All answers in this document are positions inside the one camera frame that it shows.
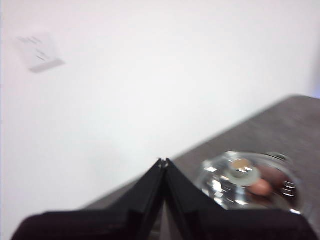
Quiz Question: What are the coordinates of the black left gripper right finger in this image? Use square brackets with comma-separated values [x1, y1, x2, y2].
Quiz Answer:
[162, 157, 316, 240]

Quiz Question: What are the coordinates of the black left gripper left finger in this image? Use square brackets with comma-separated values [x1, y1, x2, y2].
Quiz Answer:
[10, 157, 168, 240]

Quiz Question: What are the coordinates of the brown egg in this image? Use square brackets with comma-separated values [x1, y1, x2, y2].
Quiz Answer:
[248, 178, 273, 198]

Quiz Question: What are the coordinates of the glass lid with green knob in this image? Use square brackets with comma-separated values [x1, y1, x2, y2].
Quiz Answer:
[197, 150, 305, 214]

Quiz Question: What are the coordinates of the white wall socket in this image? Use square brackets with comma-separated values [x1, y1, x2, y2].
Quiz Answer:
[14, 31, 66, 74]

